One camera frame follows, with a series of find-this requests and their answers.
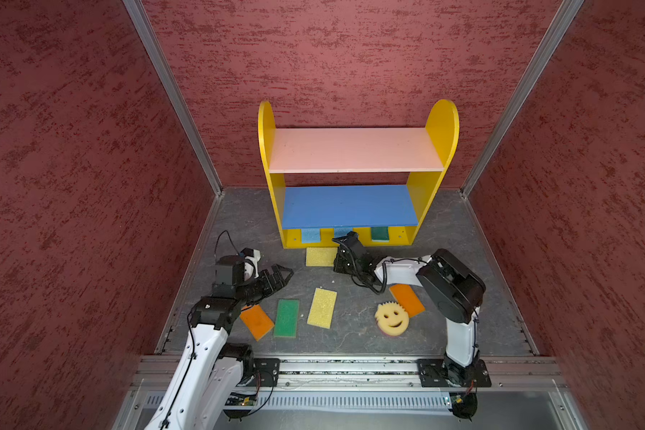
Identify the yellow smiley face sponge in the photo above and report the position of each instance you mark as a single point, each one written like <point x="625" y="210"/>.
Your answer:
<point x="392" y="319"/>

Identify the dark green scrub sponge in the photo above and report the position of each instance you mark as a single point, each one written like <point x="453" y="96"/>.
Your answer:
<point x="380" y="234"/>

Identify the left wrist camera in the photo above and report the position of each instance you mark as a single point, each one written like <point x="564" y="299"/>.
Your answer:
<point x="252" y="258"/>

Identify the blue sponge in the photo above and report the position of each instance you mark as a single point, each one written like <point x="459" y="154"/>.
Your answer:
<point x="341" y="232"/>
<point x="310" y="236"/>

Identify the orange sponge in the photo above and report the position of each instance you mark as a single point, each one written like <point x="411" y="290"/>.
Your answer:
<point x="406" y="297"/>
<point x="257" y="321"/>

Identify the orange sponge right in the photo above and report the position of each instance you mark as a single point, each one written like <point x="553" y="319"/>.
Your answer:
<point x="406" y="297"/>

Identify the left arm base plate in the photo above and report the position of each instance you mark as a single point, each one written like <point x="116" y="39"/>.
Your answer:
<point x="260" y="372"/>

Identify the light green sponge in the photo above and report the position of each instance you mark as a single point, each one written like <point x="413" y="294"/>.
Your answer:
<point x="286" y="319"/>

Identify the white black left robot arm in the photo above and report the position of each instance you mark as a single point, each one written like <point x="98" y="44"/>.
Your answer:
<point x="210" y="368"/>

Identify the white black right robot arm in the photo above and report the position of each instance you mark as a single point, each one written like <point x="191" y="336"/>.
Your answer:
<point x="454" y="289"/>

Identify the orange sponge left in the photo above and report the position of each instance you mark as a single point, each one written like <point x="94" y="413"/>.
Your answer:
<point x="257" y="321"/>

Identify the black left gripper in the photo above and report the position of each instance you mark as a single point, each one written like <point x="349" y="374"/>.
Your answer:
<point x="269" y="286"/>

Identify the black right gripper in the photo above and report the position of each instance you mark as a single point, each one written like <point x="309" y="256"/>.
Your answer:
<point x="338" y="265"/>

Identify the yellow shelf pink blue boards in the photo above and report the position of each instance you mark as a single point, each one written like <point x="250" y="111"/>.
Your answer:
<point x="423" y="153"/>

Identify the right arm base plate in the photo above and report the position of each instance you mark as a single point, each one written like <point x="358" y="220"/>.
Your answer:
<point x="432" y="373"/>

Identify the aluminium rail frame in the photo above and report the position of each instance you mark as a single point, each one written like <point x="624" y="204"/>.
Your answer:
<point x="362" y="383"/>

